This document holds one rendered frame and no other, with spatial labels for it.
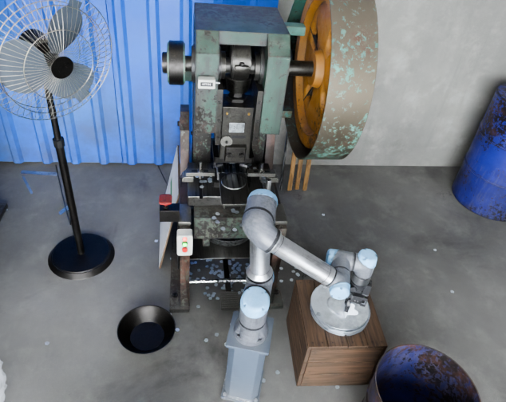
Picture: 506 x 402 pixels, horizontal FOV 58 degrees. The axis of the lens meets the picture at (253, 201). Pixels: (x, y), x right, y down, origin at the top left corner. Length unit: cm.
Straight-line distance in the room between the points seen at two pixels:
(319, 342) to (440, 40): 239
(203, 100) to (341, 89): 60
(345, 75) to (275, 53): 34
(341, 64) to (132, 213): 199
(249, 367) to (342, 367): 49
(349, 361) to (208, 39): 160
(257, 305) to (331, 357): 57
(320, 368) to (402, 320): 74
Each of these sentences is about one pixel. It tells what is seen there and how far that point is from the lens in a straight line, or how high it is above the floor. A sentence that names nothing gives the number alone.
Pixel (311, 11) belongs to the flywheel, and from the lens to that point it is 233.
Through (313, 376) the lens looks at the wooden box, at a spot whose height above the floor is 10.
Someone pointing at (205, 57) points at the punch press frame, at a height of 142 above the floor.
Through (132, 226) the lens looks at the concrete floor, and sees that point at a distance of 320.
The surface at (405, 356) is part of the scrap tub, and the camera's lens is 226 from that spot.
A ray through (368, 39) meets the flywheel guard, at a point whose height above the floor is 159.
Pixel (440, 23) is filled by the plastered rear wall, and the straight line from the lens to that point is 368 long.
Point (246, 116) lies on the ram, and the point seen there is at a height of 113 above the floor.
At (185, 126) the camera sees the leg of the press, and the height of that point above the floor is 85.
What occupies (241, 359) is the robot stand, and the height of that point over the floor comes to 35.
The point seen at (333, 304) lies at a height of 39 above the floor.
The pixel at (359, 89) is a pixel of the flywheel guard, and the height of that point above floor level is 142.
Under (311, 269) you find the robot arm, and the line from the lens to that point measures 170.
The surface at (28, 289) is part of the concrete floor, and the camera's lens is 295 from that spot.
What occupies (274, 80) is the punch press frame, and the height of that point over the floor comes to 133.
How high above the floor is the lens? 215
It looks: 39 degrees down
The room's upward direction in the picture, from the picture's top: 7 degrees clockwise
